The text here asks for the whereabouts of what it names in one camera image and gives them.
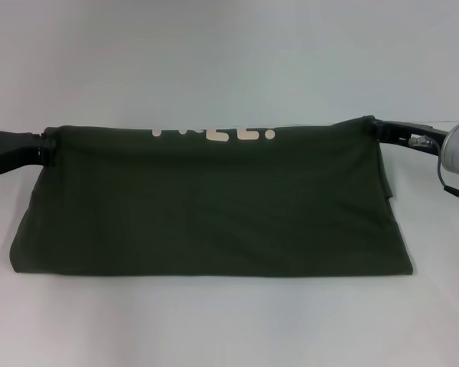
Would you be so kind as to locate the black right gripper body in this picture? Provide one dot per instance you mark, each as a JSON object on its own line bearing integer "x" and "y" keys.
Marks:
{"x": 413, "y": 135}

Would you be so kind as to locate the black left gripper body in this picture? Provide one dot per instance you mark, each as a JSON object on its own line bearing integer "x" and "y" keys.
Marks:
{"x": 15, "y": 151}

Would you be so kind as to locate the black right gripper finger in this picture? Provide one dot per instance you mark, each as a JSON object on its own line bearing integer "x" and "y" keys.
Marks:
{"x": 378, "y": 130}

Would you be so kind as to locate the dark green shirt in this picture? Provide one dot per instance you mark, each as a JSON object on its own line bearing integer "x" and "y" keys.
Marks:
{"x": 214, "y": 199}

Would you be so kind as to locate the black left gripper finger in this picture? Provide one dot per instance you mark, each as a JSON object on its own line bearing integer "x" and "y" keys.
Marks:
{"x": 49, "y": 147}

